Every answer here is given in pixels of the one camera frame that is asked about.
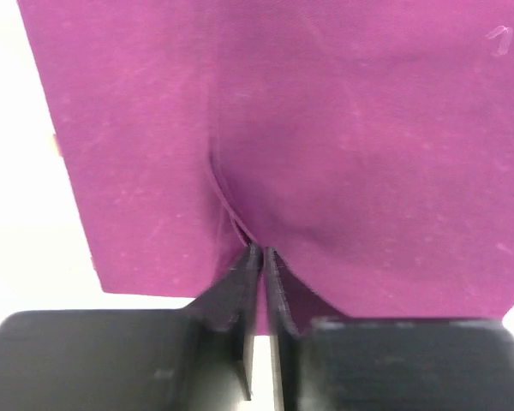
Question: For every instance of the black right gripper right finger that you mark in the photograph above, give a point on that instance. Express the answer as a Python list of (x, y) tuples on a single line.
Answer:
[(323, 359)]

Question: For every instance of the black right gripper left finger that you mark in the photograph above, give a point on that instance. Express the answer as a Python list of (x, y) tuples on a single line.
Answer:
[(198, 357)]

